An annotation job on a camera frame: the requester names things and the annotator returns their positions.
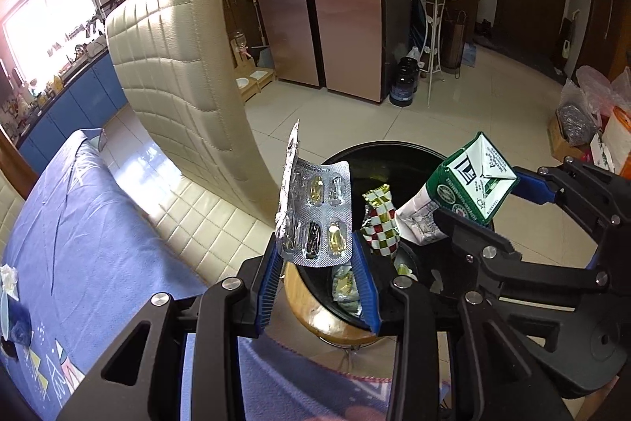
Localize black trash bin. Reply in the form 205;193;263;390
292;140;500;334

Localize crumpled white tissue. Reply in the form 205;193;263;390
0;264;21;292

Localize dark blue jug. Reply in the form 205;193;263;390
388;55;423;109

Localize wooden pet feeder stand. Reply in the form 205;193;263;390
230;30;278;99

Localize yellow snack wrapper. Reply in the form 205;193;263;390
329;264;364;316

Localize red gold checkered wrapper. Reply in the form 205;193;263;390
359;185;401;260

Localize large cream leather chair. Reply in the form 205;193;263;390
105;0;357;299

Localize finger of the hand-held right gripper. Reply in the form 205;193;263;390
512;156;631;245
433;207;615;302

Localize blue ceramic bowl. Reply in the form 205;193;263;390
0;289;34;349

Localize white metal stand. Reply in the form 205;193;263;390
405;0;467;109

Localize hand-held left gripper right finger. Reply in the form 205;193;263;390
351;230;579;421

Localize pink plastic bag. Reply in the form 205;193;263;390
576;65;631;117

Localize green white milk carton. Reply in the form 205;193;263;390
393;130;522;247

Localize kitchen window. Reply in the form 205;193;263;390
1;0;108;73

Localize blue kitchen counter cabinets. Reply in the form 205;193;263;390
16;47;130;166

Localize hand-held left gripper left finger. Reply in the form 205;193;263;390
56;231;287;421

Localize orange white box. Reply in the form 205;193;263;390
598;109;631;178

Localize copper refrigerator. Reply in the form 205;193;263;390
235;0;396;105

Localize blue printed tablecloth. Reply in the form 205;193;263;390
0;127;444;421

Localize silver pill blister pack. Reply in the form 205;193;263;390
273;119;354;270

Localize round wooden stool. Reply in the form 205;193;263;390
282;264;396;346

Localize clear bag with dark contents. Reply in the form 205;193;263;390
556;77;601;146

